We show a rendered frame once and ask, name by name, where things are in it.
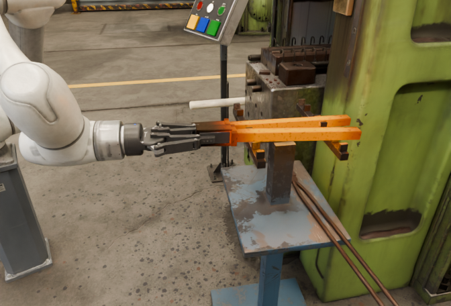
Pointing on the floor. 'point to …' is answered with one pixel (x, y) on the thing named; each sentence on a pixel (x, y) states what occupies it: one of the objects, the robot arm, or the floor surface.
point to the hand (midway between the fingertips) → (214, 135)
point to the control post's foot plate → (217, 172)
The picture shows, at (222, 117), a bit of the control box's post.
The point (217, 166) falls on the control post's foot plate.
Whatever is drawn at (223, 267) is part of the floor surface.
